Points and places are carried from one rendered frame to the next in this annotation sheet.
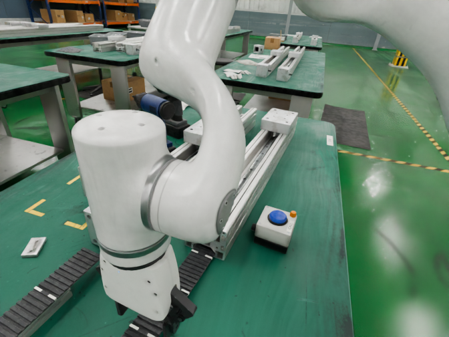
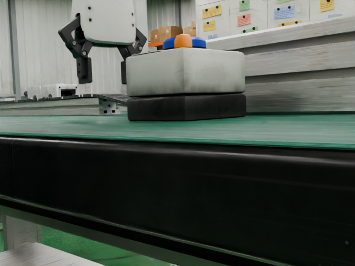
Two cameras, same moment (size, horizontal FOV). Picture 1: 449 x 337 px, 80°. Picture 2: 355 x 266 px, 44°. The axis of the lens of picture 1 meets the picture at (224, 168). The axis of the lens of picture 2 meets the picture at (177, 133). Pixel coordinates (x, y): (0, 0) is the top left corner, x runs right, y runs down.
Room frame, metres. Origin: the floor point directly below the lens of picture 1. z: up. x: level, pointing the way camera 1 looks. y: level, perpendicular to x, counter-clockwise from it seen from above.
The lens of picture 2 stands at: (0.65, -0.50, 0.79)
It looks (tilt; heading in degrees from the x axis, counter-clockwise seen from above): 4 degrees down; 116
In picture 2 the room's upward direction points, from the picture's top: 2 degrees counter-clockwise
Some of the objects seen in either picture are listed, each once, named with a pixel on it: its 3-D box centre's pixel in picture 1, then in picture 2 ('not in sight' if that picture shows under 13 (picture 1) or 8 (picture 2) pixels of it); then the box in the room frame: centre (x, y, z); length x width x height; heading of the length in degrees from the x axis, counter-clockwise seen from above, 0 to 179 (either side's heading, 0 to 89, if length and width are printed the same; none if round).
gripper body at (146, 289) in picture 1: (140, 267); (104, 10); (0.24, 0.10, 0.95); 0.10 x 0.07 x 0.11; 69
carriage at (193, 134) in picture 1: (208, 135); not in sight; (0.86, 0.06, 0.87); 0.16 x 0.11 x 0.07; 159
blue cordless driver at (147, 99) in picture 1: (151, 126); not in sight; (0.86, 0.26, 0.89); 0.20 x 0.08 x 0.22; 51
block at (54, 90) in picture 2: not in sight; (57, 98); (-0.38, 0.68, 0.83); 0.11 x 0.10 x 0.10; 72
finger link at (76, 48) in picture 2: (177, 321); (77, 62); (0.22, 0.05, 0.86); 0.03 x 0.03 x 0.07; 69
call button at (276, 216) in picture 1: (277, 217); (184, 49); (0.49, -0.13, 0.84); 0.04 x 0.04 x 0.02
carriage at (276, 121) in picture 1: (278, 124); not in sight; (1.03, -0.21, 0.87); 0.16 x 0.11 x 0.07; 159
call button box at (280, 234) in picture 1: (272, 227); (192, 85); (0.49, -0.13, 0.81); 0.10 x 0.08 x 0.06; 69
